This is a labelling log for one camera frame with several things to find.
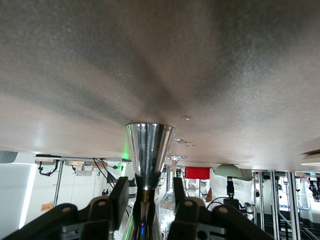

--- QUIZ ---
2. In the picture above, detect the brown liquid spill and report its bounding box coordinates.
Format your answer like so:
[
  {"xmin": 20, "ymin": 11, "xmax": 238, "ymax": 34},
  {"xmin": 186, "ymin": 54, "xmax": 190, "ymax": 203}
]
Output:
[{"xmin": 171, "ymin": 134, "xmax": 197, "ymax": 148}]

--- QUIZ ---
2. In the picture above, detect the pale green bowl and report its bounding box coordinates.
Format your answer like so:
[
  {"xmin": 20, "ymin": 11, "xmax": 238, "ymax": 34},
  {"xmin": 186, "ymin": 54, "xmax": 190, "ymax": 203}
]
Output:
[{"xmin": 214, "ymin": 163, "xmax": 243, "ymax": 178}]

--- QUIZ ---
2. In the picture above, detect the red box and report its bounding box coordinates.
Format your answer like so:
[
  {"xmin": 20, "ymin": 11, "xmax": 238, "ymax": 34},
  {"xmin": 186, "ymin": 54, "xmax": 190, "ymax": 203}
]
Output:
[{"xmin": 184, "ymin": 166, "xmax": 211, "ymax": 180}]

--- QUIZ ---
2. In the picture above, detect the brown table cover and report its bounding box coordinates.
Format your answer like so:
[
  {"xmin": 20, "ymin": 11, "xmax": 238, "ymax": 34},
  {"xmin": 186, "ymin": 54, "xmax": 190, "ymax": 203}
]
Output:
[{"xmin": 0, "ymin": 0, "xmax": 320, "ymax": 173}]

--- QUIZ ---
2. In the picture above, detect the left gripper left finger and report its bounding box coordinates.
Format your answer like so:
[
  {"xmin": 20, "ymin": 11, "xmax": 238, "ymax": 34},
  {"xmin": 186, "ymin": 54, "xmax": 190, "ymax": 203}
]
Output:
[{"xmin": 0, "ymin": 176, "xmax": 130, "ymax": 240}]

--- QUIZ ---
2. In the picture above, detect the steel double jigger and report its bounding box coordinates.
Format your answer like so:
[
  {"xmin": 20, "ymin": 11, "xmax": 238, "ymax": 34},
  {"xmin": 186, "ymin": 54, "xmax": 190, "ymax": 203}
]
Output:
[{"xmin": 125, "ymin": 122, "xmax": 175, "ymax": 240}]

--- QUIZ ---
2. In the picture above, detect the aluminium frame post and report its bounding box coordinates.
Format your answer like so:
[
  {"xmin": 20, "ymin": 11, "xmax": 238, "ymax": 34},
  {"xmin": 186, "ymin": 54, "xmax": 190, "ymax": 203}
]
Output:
[
  {"xmin": 53, "ymin": 159, "xmax": 65, "ymax": 209},
  {"xmin": 285, "ymin": 171, "xmax": 302, "ymax": 240},
  {"xmin": 270, "ymin": 170, "xmax": 282, "ymax": 240}
]

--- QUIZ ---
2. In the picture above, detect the black device with cable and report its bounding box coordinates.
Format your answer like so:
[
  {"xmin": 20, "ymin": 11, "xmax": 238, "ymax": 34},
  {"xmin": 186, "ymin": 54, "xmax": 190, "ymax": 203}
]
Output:
[{"xmin": 206, "ymin": 175, "xmax": 241, "ymax": 210}]

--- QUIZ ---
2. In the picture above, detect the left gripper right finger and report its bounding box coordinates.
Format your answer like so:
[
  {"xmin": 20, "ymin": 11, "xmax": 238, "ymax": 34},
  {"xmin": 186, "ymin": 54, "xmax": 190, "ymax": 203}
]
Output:
[{"xmin": 166, "ymin": 177, "xmax": 274, "ymax": 240}]

